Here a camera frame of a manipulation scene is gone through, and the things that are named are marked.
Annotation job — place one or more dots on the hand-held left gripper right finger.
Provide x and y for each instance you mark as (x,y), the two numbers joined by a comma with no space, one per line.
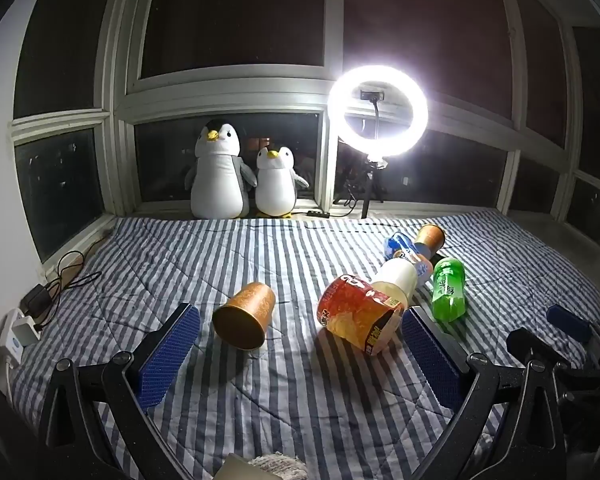
(430,355)

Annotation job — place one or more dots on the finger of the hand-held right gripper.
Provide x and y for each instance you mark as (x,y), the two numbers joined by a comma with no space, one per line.
(567,321)
(532,345)

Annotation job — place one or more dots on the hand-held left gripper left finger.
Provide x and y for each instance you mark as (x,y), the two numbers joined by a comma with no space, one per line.
(170,355)

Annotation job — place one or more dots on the brown paper cup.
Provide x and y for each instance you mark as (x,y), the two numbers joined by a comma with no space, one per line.
(431,236)
(245,317)

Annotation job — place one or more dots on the red instant noodle cup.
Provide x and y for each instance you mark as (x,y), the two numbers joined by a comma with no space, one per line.
(355,312)

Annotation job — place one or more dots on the green plastic bottle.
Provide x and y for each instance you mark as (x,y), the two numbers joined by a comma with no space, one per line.
(447,287)

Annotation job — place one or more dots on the blue labelled bottle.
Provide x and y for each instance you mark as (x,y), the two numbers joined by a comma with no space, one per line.
(397,245)

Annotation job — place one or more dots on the beige card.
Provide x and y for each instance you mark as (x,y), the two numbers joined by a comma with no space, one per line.
(236,471)

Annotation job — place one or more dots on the striped blanket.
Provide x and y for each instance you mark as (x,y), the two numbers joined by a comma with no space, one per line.
(300,400)

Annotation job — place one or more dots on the black power adapter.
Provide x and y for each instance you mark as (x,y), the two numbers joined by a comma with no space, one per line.
(35,300)

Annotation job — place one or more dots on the white fuzzy cloth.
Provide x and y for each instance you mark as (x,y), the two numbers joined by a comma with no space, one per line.
(280,466)

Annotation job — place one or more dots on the white power strip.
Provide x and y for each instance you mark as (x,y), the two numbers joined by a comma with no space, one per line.
(14,335)

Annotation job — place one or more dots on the black tripod stand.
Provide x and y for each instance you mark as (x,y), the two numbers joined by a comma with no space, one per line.
(367,190)

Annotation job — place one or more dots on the black power strip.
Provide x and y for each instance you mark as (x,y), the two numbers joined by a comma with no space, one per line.
(317,214)

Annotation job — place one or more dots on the large penguin plush toy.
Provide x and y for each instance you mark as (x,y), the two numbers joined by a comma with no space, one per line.
(217,180)

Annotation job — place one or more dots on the small penguin plush toy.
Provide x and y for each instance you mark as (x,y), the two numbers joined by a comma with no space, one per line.
(275,185)

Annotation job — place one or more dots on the black phone holder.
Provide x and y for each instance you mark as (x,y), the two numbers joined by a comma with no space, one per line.
(371,95)

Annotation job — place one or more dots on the white window frame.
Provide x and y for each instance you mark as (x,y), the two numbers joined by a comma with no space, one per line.
(230,91)

